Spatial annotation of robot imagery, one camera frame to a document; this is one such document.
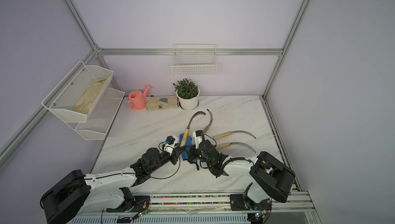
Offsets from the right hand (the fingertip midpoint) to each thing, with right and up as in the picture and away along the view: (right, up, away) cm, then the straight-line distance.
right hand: (185, 148), depth 83 cm
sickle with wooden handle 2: (+12, +9, +17) cm, 23 cm away
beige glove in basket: (-51, +25, -7) cm, 57 cm away
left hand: (-1, +2, -3) cm, 3 cm away
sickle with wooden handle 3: (+27, +6, +15) cm, 32 cm away
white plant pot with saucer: (-1, +25, +22) cm, 33 cm away
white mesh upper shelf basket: (-56, +28, -5) cm, 63 cm away
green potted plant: (-2, +35, +18) cm, 40 cm away
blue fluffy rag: (0, -1, -4) cm, 4 cm away
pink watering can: (-36, +29, +23) cm, 52 cm away
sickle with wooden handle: (0, +7, -7) cm, 10 cm away
